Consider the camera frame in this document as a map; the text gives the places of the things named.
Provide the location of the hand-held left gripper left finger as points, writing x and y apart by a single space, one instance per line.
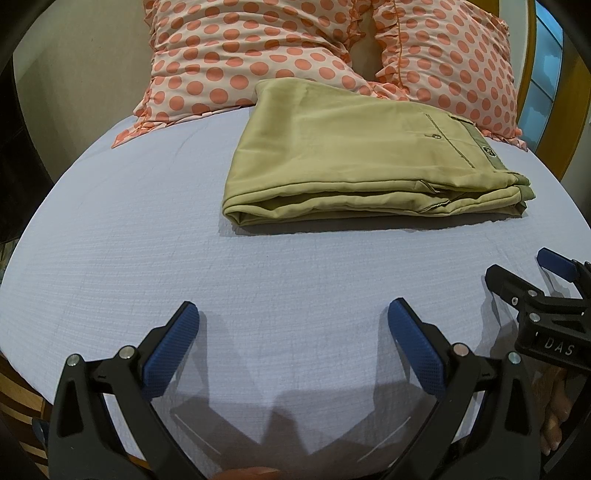
171 350

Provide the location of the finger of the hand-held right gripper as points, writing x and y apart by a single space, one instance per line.
556 263
508 284

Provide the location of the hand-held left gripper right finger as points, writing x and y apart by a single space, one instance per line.
415 350

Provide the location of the khaki pants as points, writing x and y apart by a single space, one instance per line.
351 152

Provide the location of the person's bare foot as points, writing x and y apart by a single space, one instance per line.
554 406

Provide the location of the light blue bed sheet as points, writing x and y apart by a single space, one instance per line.
258 277

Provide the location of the wooden framed window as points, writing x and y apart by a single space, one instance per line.
547 78

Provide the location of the ruffled polka dot pillow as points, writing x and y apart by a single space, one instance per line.
457 60

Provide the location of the large polka dot pillow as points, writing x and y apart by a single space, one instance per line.
240 60

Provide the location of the wooden bed frame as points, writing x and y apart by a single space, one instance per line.
21 406

